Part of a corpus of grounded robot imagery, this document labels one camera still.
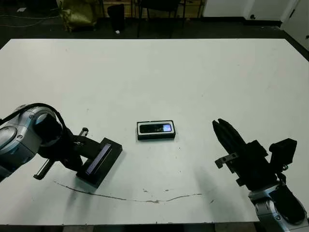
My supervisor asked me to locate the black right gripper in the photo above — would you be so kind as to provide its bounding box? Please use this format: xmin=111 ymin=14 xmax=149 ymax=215
xmin=212 ymin=118 xmax=281 ymax=192

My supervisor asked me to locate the yellow-green bag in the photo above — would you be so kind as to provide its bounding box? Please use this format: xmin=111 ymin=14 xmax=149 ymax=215
xmin=56 ymin=0 xmax=97 ymax=31

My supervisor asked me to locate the white door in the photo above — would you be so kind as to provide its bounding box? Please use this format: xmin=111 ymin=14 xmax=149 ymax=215
xmin=281 ymin=0 xmax=309 ymax=46

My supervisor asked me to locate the black office chair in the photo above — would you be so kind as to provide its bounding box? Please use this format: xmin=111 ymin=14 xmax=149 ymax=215
xmin=137 ymin=0 xmax=186 ymax=38

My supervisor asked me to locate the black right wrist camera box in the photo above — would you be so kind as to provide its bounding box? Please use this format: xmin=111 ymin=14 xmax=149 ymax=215
xmin=268 ymin=138 xmax=298 ymax=170

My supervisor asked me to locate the black slim camera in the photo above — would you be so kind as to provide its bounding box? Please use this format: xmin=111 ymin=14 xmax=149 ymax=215
xmin=139 ymin=123 xmax=173 ymax=134

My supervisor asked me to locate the black waste bin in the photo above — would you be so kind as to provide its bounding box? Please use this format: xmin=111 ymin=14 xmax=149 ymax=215
xmin=107 ymin=4 xmax=126 ymax=32

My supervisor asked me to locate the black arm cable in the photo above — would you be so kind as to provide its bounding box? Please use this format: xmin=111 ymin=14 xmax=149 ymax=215
xmin=276 ymin=164 xmax=289 ymax=187
xmin=0 ymin=103 xmax=72 ymax=138

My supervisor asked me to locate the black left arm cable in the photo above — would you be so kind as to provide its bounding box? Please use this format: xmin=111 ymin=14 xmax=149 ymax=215
xmin=0 ymin=103 xmax=72 ymax=138

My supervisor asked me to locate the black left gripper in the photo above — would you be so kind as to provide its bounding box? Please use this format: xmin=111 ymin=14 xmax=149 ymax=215
xmin=33 ymin=127 xmax=104 ymax=180

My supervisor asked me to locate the white floor cable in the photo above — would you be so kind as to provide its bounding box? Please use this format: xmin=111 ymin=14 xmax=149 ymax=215
xmin=0 ymin=14 xmax=60 ymax=28

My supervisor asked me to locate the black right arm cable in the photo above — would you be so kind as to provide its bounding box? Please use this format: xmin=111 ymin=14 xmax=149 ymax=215
xmin=276 ymin=164 xmax=289 ymax=187

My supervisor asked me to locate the black box with white liner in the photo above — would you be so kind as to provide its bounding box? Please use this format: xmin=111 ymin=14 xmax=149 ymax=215
xmin=136 ymin=119 xmax=177 ymax=141

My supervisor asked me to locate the black box lid with picture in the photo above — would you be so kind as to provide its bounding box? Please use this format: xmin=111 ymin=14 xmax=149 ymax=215
xmin=76 ymin=137 xmax=124 ymax=189

